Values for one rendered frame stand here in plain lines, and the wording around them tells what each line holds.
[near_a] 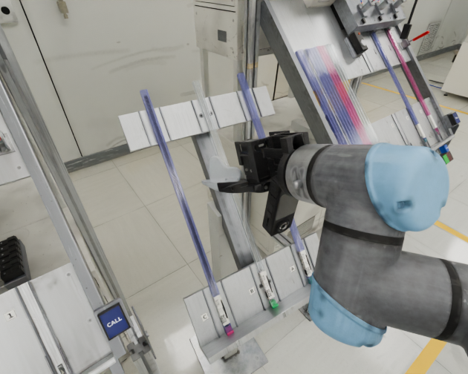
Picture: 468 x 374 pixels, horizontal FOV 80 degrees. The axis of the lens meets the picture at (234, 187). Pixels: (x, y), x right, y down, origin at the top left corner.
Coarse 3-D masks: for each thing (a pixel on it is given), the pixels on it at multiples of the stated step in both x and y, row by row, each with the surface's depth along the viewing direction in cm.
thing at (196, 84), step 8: (200, 88) 58; (200, 96) 58; (200, 104) 58; (208, 112) 58; (208, 120) 58; (208, 128) 58; (216, 136) 58; (216, 144) 58; (216, 152) 59; (224, 160) 58; (240, 200) 59; (240, 208) 58; (240, 216) 58; (248, 224) 59; (248, 232) 58; (248, 240) 59; (256, 248) 59; (256, 256) 59; (256, 264) 59; (272, 304) 59
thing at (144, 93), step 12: (144, 96) 53; (156, 120) 54; (156, 132) 53; (168, 156) 54; (168, 168) 54; (180, 192) 54; (180, 204) 54; (192, 228) 54; (192, 240) 55; (204, 252) 54; (204, 264) 54; (216, 288) 55; (228, 324) 55
